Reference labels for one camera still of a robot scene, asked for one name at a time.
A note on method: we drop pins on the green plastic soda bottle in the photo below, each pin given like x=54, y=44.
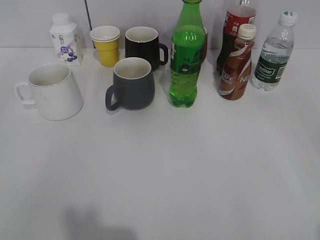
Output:
x=187, y=44

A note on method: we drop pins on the white ceramic mug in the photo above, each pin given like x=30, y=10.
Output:
x=53, y=90

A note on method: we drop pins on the grey ceramic mug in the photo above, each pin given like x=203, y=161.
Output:
x=133, y=85

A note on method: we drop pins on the black ceramic mug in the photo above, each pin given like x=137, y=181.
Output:
x=143, y=42

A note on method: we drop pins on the dark red ceramic mug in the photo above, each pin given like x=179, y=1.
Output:
x=205, y=45

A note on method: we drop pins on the brown coffee drink bottle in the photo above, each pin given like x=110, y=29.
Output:
x=238, y=66

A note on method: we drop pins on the white yogurt bottle blueberry label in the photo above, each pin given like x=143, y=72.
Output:
x=67, y=40

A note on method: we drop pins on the clear water bottle green label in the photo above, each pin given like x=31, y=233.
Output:
x=275, y=53

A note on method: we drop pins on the red cola bottle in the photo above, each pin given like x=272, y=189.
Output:
x=238, y=13

